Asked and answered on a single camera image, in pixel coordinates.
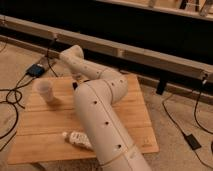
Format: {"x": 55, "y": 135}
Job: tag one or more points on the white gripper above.
{"x": 79, "y": 78}

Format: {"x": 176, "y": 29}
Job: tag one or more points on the black eraser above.
{"x": 75, "y": 85}

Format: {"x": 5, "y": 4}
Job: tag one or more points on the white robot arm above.
{"x": 93, "y": 99}

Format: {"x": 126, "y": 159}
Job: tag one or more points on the translucent plastic cup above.
{"x": 45, "y": 89}

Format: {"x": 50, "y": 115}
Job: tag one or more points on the black power adapter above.
{"x": 35, "y": 71}

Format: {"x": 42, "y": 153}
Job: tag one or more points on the white plastic bottle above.
{"x": 78, "y": 139}

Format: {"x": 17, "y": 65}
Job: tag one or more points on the wooden low table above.
{"x": 40, "y": 128}

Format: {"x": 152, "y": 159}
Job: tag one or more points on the black power brick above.
{"x": 192, "y": 141}

